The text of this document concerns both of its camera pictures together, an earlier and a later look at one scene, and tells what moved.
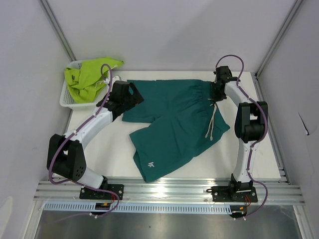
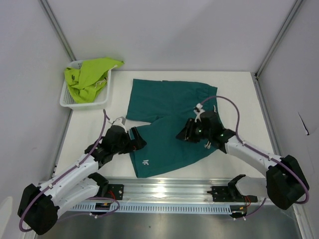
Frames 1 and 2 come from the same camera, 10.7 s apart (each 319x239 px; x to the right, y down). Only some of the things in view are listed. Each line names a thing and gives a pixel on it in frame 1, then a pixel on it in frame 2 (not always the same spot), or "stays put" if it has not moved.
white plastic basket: (68, 100) stays put
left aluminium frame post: (49, 11) stays put
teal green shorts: (182, 116) stays put
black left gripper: (137, 98) → (136, 144)
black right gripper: (216, 98) → (187, 133)
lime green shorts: (86, 83) stays put
